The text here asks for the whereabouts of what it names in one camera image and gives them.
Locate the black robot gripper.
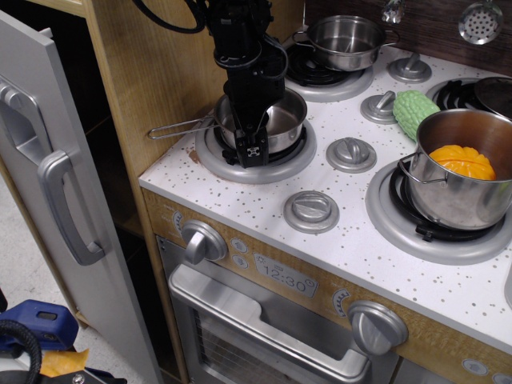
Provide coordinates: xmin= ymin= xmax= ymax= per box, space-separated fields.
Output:
xmin=215 ymin=15 xmax=287 ymax=168

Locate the small steel long-handled pan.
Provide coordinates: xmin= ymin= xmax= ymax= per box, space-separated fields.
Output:
xmin=147 ymin=88 xmax=307 ymax=154

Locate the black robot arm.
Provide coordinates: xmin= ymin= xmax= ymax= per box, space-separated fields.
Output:
xmin=204 ymin=1 xmax=288 ymax=168

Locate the black front left burner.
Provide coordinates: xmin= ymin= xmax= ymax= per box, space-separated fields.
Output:
xmin=214 ymin=125 xmax=307 ymax=166

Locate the black burner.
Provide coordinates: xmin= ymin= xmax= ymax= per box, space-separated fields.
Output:
xmin=389 ymin=167 xmax=505 ymax=242
xmin=286 ymin=44 xmax=350 ymax=86
xmin=214 ymin=125 xmax=307 ymax=166
xmin=426 ymin=78 xmax=489 ymax=111

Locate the grey stovetop knob front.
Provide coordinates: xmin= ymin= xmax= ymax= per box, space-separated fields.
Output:
xmin=283 ymin=190 xmax=340 ymax=234

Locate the grey stovetop knob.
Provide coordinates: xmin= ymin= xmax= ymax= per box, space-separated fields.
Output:
xmin=283 ymin=190 xmax=340 ymax=234
xmin=360 ymin=91 xmax=397 ymax=125
xmin=387 ymin=53 xmax=432 ymax=84
xmin=326 ymin=137 xmax=377 ymax=174

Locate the black rear left burner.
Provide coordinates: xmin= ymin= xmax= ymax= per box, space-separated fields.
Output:
xmin=286 ymin=44 xmax=350 ymax=86

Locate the grey stovetop knob middle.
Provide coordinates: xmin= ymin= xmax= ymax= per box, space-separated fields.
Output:
xmin=326 ymin=137 xmax=377 ymax=174

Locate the silver oven dial left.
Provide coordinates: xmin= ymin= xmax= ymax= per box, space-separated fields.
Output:
xmin=182 ymin=219 xmax=228 ymax=265

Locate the silver oven dial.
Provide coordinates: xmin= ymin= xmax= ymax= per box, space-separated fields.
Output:
xmin=348 ymin=300 xmax=409 ymax=356
xmin=182 ymin=219 xmax=228 ymax=265

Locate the grey stovetop knob upper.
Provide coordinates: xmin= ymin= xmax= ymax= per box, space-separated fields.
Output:
xmin=360 ymin=91 xmax=397 ymax=125

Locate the black front right burner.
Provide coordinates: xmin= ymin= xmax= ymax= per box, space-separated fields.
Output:
xmin=389 ymin=167 xmax=505 ymax=242

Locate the green plastic bitter gourd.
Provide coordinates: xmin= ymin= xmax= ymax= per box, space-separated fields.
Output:
xmin=393 ymin=90 xmax=440 ymax=141

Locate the grey stovetop knob rear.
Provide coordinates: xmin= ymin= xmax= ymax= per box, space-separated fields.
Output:
xmin=387 ymin=53 xmax=432 ymax=84

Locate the hanging steel utensil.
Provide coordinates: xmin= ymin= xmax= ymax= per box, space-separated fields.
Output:
xmin=382 ymin=0 xmax=406 ymax=24

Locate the steel pot front right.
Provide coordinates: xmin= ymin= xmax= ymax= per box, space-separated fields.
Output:
xmin=398 ymin=109 xmax=511 ymax=230

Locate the black rear right burner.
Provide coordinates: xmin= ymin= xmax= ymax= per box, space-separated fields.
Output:
xmin=426 ymin=78 xmax=489 ymax=111

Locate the orange plastic toy pumpkin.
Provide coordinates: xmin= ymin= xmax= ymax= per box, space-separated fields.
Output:
xmin=430 ymin=145 xmax=497 ymax=181

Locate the grey fridge door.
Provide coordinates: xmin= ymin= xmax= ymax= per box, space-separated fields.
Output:
xmin=1 ymin=14 xmax=162 ymax=383

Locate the silver oven dial right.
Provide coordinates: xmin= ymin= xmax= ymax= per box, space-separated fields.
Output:
xmin=348 ymin=300 xmax=409 ymax=356

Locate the dark pot lid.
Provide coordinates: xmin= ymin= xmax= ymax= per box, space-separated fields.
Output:
xmin=474 ymin=77 xmax=512 ymax=120

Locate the hanging steel skimmer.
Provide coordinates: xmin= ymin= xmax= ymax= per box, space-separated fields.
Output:
xmin=458 ymin=1 xmax=503 ymax=45

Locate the blue device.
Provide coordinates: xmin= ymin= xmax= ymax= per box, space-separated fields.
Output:
xmin=1 ymin=299 xmax=79 ymax=350

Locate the yellow tape piece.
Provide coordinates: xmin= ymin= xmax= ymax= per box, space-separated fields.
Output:
xmin=40 ymin=349 xmax=90 ymax=378

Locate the steel two-handled pot rear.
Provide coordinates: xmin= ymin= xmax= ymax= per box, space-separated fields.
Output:
xmin=292 ymin=15 xmax=400 ymax=72

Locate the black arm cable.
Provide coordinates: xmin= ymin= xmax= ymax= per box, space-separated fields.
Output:
xmin=133 ymin=0 xmax=209 ymax=35

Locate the silver oven door handle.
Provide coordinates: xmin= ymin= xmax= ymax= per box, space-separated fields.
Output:
xmin=169 ymin=265 xmax=370 ymax=383

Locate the grey fridge door handle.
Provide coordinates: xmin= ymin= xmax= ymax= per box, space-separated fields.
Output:
xmin=37 ymin=150 xmax=105 ymax=266

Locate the black braided cable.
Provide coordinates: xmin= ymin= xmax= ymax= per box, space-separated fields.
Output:
xmin=0 ymin=318 xmax=43 ymax=384

